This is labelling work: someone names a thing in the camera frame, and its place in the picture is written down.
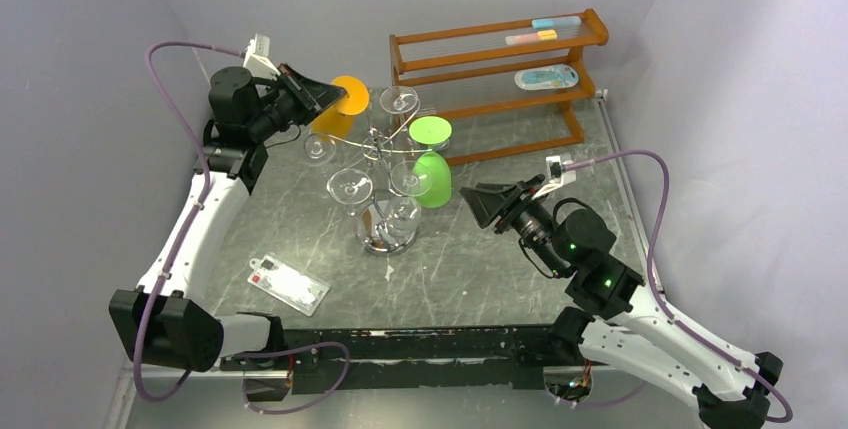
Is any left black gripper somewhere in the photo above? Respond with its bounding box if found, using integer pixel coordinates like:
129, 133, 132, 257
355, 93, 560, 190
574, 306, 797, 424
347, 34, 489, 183
252, 65, 348, 142

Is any orange plastic wine glass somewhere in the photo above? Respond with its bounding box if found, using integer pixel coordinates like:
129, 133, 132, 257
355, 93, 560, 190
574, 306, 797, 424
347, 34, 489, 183
310, 75, 370, 139

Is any green plastic wine glass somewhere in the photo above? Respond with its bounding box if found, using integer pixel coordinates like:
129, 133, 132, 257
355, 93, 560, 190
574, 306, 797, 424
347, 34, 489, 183
409, 116, 452, 209

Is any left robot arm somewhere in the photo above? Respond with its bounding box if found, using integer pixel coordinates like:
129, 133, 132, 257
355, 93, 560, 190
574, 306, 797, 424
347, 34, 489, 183
109, 66, 354, 372

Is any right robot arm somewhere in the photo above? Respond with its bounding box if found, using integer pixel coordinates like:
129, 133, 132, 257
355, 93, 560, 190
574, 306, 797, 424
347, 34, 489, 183
460, 176, 783, 428

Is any chrome wine glass rack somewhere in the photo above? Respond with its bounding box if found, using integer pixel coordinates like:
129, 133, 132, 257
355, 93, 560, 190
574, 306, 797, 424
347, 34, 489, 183
327, 96, 421, 256

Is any orange wooden shelf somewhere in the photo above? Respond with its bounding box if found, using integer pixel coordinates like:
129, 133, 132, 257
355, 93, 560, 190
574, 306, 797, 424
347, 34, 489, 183
389, 9, 609, 166

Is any white blue blister pack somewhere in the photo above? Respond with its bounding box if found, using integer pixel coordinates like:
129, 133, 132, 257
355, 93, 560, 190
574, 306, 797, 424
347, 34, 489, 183
514, 64, 579, 91

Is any white packaged card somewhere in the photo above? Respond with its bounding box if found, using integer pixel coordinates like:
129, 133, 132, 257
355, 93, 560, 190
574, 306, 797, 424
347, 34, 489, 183
247, 254, 330, 317

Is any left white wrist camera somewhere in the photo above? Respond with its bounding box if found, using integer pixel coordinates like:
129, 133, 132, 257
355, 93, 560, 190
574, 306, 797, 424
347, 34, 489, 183
242, 33, 281, 80

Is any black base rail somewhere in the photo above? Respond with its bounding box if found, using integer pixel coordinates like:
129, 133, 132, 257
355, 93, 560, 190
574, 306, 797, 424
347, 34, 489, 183
219, 324, 584, 395

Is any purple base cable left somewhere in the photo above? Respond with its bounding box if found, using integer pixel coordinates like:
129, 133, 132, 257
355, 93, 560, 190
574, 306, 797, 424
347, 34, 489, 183
231, 341, 352, 416

